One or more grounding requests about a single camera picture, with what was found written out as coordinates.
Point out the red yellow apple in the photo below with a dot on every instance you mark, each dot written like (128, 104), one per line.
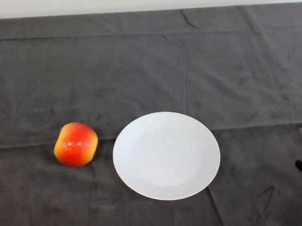
(76, 146)

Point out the white round plate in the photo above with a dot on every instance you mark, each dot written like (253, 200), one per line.
(166, 156)

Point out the dark grey cloth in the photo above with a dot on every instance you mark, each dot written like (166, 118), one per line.
(149, 68)

